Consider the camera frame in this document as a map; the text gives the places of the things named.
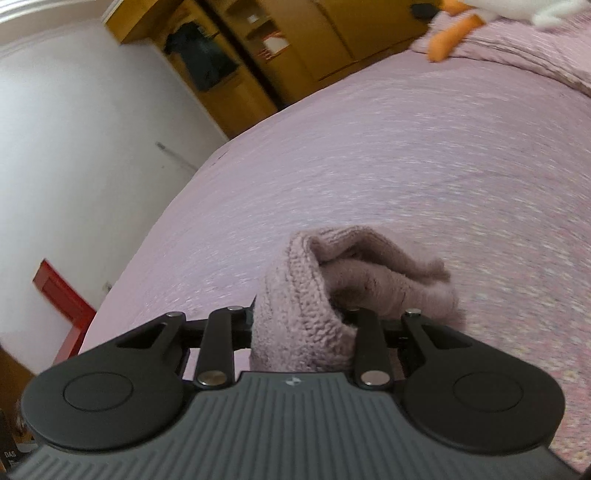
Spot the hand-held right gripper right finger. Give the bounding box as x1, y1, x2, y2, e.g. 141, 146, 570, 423
346, 305, 469, 389

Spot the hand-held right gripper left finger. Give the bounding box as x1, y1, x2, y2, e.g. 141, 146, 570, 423
115, 305, 256, 389

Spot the pink knit cardigan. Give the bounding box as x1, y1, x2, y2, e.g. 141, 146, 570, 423
249, 225, 467, 373

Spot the white plush goose toy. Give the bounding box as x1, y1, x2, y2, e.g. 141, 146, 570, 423
427, 0, 591, 64

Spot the floral pink bedspread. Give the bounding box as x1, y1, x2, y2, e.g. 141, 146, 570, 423
76, 41, 591, 467

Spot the white and red box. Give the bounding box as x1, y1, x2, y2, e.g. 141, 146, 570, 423
257, 34, 293, 62

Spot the pink quilted pillow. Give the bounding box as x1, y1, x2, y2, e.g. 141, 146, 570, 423
410, 9, 591, 99

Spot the red furniture piece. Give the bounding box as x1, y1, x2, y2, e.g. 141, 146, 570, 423
32, 258, 98, 366

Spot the black box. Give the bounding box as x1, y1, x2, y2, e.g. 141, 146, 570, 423
0, 410, 29, 468

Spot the dark hanging jacket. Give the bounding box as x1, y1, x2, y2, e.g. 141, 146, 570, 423
164, 22, 241, 92

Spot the thin wall cable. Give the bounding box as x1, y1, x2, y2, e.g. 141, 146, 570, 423
156, 141, 197, 174

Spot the wooden wardrobe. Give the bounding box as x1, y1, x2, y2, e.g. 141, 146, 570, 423
102, 0, 445, 140

